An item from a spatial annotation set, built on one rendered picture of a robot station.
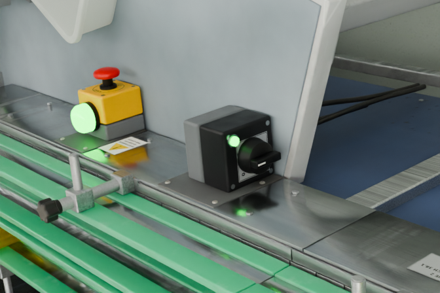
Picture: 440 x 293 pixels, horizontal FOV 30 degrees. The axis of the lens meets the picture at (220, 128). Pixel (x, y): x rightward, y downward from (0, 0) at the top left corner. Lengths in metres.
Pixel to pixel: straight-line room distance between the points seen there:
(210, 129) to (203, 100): 0.14
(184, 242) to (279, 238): 0.12
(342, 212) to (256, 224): 0.10
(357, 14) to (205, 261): 0.37
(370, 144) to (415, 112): 0.15
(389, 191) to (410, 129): 0.26
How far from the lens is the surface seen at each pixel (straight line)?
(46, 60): 1.49
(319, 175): 1.09
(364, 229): 0.90
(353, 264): 0.83
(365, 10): 1.06
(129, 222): 1.00
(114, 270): 1.06
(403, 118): 1.30
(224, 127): 0.99
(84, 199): 1.05
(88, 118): 1.22
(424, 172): 1.05
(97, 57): 1.34
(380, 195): 0.99
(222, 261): 0.90
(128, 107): 1.23
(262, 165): 0.98
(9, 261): 1.35
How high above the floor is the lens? 1.41
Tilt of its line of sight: 36 degrees down
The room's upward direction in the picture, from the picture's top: 110 degrees counter-clockwise
